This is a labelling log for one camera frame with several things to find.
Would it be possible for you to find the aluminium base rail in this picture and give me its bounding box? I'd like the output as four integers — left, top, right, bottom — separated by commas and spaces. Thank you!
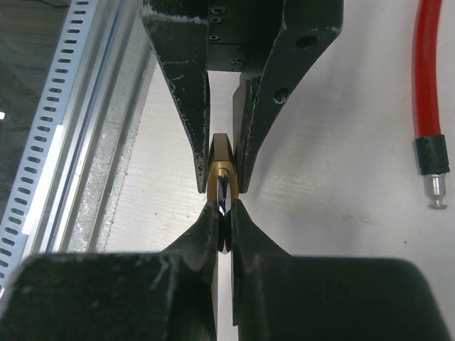
24, 1, 150, 254

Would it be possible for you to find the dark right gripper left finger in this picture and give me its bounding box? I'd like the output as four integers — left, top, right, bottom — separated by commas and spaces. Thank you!
1, 201, 219, 340

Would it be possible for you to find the white slotted cable duct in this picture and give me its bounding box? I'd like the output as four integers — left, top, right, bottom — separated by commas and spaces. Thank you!
1, 1, 99, 288

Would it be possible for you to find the thick red cable lock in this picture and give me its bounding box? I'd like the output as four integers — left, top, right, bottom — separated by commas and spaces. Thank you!
412, 0, 450, 210

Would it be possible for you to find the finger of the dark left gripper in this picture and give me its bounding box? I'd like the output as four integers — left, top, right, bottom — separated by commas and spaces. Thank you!
232, 0, 343, 193
141, 10, 210, 193

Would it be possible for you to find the medium brass padlock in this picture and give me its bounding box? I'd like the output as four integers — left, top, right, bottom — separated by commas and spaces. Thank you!
206, 133, 239, 254

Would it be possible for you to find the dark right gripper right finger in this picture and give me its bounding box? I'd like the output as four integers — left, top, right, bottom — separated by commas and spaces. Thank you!
230, 200, 451, 340

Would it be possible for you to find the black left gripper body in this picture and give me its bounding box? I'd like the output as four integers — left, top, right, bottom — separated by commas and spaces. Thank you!
141, 1, 284, 73

